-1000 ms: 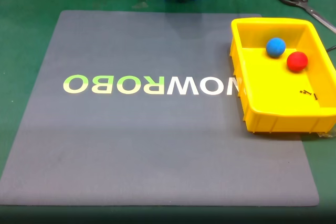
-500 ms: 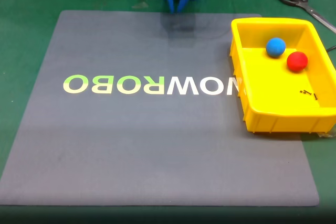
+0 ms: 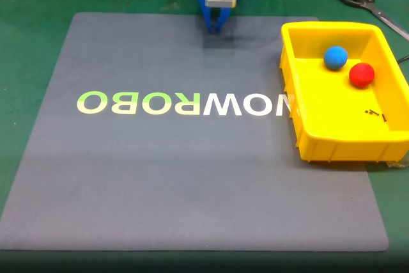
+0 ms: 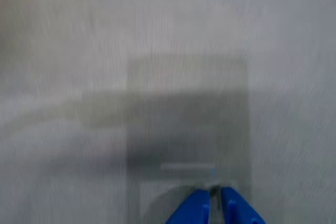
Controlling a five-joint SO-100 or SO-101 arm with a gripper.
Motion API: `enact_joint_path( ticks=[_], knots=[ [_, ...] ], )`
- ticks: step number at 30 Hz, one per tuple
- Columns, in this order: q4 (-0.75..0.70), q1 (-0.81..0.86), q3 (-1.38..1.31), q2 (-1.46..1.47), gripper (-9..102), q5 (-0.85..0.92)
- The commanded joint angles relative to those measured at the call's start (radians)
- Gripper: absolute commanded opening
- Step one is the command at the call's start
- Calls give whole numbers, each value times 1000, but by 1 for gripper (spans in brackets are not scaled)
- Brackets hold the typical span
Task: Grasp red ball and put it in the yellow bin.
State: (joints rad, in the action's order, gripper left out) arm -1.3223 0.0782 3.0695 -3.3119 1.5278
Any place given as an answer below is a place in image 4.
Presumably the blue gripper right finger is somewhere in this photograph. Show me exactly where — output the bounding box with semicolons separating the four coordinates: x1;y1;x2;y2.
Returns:
220;186;267;224

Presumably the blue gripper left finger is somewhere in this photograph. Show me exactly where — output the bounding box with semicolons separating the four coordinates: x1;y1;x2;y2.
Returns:
164;189;212;224

